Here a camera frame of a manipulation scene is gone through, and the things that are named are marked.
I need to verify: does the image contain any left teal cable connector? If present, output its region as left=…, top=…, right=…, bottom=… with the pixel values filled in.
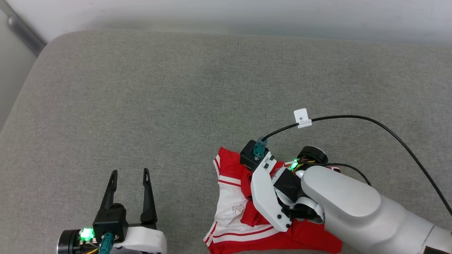
left=99, top=232, right=114, bottom=254

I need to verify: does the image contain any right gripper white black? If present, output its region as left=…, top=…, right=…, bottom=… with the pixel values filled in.
left=250, top=145, right=329, bottom=232

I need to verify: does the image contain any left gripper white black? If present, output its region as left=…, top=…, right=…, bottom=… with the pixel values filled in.
left=57, top=168, right=167, bottom=254

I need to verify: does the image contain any teal cable connector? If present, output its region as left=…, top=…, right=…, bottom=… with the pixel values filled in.
left=253, top=137, right=268, bottom=159
left=99, top=232, right=114, bottom=254

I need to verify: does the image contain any red and white shirt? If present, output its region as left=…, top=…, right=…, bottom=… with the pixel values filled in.
left=203, top=147, right=344, bottom=254

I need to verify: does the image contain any grey fabric sofa seat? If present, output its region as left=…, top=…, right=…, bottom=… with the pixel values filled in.
left=0, top=30, right=452, bottom=254

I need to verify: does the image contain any right teal cable connector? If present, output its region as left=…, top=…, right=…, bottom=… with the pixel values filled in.
left=253, top=137, right=268, bottom=159

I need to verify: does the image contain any right gripper short black cable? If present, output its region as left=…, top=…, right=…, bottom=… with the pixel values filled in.
left=324, top=163, right=372, bottom=187

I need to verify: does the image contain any white cable label tag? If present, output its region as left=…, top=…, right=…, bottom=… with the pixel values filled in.
left=293, top=108, right=313, bottom=129

